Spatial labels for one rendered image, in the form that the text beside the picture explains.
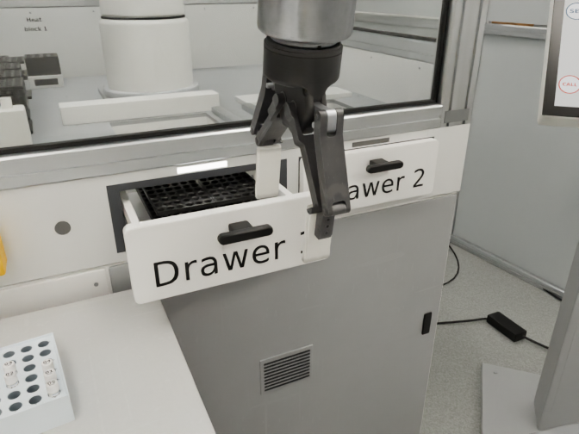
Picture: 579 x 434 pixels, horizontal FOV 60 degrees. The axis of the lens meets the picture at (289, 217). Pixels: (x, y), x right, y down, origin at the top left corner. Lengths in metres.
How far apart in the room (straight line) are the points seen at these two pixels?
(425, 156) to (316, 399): 0.59
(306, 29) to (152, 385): 0.44
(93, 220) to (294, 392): 0.59
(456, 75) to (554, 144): 1.27
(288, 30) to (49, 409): 0.46
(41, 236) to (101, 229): 0.08
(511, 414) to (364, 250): 0.87
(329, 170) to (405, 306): 0.75
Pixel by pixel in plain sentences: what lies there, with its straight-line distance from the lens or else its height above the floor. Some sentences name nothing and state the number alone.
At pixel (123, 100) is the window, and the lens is 0.77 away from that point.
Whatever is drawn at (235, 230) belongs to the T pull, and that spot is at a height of 0.91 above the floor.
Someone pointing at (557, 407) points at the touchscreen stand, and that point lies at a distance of 1.65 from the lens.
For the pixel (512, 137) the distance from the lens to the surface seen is 2.36.
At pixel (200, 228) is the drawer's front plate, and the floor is 0.91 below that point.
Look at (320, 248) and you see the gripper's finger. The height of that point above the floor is 0.95.
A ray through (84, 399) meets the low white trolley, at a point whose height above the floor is 0.76.
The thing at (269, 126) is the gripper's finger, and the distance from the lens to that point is 0.57.
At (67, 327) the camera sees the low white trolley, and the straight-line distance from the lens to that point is 0.79.
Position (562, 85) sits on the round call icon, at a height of 1.01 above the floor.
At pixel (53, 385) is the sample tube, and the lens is 0.62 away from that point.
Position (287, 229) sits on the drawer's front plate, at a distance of 0.71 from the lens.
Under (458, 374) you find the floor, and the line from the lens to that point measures 1.86.
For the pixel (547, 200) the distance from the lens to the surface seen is 2.31.
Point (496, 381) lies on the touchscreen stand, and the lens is 1.82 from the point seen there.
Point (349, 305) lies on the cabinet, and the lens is 1.07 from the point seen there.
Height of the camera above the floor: 1.20
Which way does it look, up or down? 25 degrees down
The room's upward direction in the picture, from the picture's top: straight up
